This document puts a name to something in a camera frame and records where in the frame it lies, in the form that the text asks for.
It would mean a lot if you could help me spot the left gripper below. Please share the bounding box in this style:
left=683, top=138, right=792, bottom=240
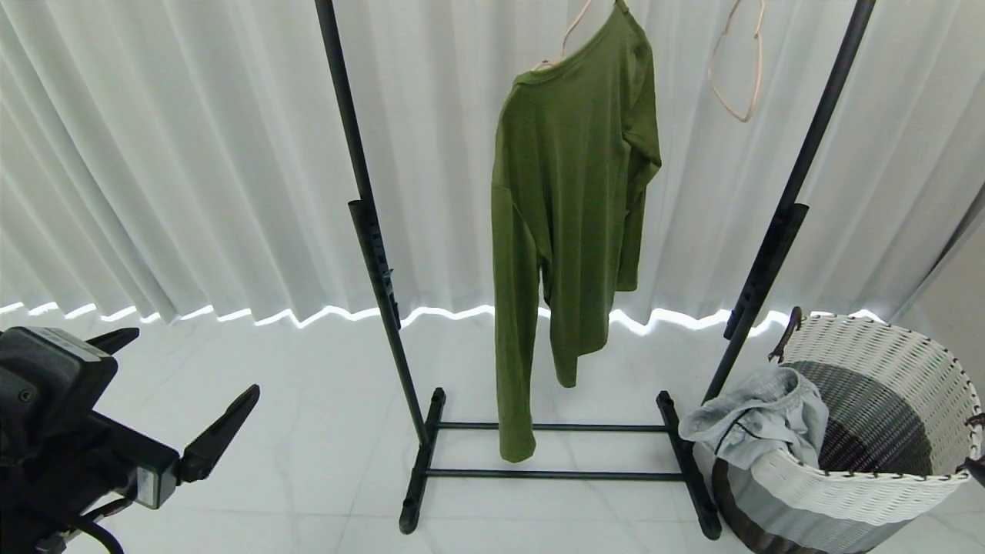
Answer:
left=83, top=327, right=261, bottom=512

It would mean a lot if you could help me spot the green long-sleeved shirt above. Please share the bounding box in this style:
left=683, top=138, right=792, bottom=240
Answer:
left=491, top=0, right=663, bottom=464

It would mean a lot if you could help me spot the pink clothes hanger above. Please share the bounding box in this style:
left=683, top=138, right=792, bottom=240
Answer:
left=706, top=0, right=766, bottom=124
left=531, top=0, right=628, bottom=74

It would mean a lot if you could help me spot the black clothes rack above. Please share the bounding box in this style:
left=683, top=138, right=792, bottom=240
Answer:
left=314, top=0, right=878, bottom=539

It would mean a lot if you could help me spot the white laundry basket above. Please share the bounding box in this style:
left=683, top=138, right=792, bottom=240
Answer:
left=712, top=306, right=985, bottom=554

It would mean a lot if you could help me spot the white curtain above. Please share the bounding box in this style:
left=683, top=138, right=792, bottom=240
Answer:
left=0, top=0, right=985, bottom=332

